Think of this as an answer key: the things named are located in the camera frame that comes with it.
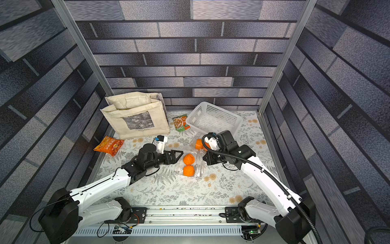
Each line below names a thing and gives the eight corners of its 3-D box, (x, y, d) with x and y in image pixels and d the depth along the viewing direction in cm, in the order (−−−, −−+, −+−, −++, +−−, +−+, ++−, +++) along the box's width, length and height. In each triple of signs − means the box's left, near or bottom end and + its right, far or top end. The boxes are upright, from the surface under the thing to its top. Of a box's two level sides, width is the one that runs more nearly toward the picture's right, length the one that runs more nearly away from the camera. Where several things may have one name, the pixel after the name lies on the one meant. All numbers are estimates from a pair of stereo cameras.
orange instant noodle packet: (96, 152, 99) (93, 148, 95) (107, 138, 106) (104, 134, 102) (115, 156, 96) (112, 153, 93) (124, 142, 103) (122, 139, 100)
